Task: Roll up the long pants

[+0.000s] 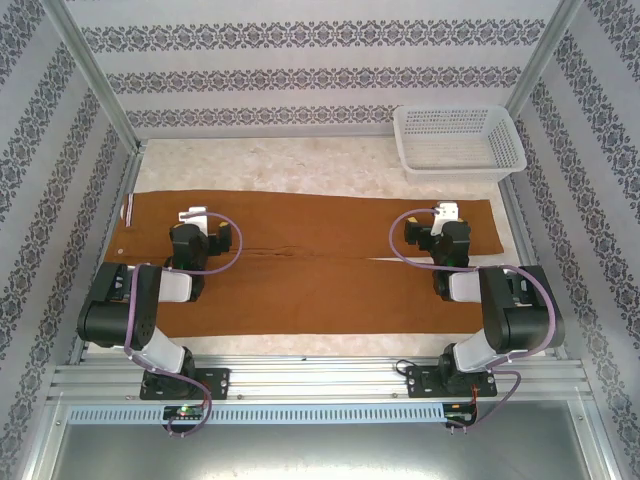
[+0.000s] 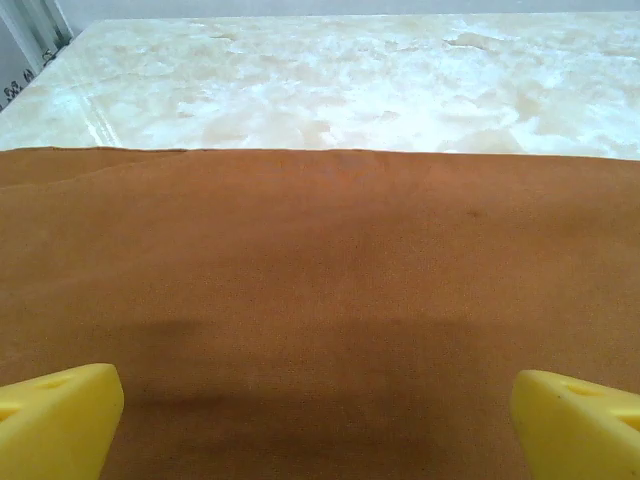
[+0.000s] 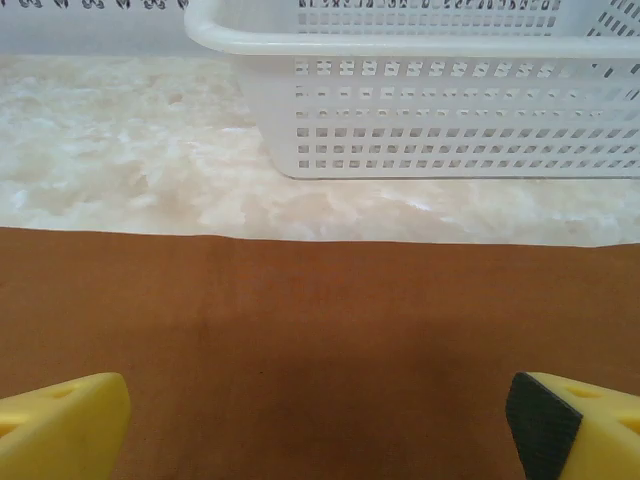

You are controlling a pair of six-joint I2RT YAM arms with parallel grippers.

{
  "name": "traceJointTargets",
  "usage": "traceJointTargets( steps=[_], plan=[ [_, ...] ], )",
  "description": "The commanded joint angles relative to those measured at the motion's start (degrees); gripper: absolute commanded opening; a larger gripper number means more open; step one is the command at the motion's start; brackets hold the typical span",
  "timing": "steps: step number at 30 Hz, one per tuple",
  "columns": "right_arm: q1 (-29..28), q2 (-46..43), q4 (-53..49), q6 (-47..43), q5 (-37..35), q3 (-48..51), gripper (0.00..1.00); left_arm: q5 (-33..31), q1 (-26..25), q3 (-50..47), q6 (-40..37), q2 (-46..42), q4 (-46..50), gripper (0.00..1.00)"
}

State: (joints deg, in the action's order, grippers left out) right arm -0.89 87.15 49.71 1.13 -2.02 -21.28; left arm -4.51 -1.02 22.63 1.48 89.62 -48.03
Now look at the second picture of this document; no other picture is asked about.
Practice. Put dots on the brown long pants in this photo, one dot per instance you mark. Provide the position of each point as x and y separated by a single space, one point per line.
320 250

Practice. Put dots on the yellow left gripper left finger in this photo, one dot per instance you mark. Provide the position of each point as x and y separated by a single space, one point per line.
55 425

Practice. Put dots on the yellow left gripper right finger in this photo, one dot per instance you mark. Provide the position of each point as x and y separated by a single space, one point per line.
575 435

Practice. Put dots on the aluminium frame post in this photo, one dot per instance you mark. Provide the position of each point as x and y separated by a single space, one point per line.
30 35

